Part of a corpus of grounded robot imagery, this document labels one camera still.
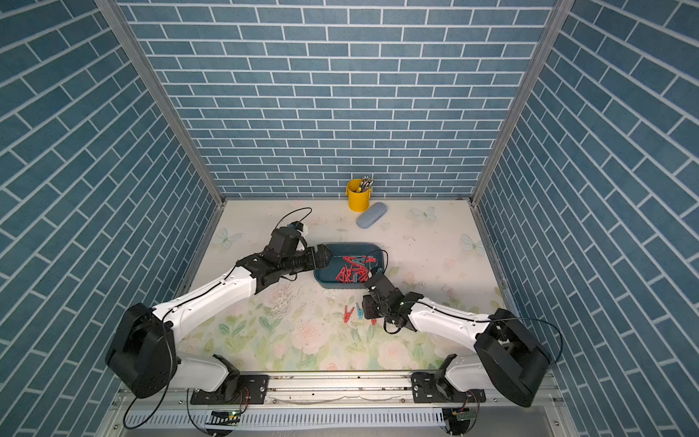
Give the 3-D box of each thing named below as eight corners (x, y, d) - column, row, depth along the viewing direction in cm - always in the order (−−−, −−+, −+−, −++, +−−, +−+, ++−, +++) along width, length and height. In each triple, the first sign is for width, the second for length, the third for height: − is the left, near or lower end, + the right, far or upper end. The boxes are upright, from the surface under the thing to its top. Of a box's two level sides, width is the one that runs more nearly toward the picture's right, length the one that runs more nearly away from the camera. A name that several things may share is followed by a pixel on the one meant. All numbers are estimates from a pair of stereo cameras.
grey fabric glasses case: (353, 222, 115) (353, 219, 113) (379, 203, 123) (379, 200, 121) (364, 230, 112) (364, 227, 111) (389, 210, 120) (390, 207, 118)
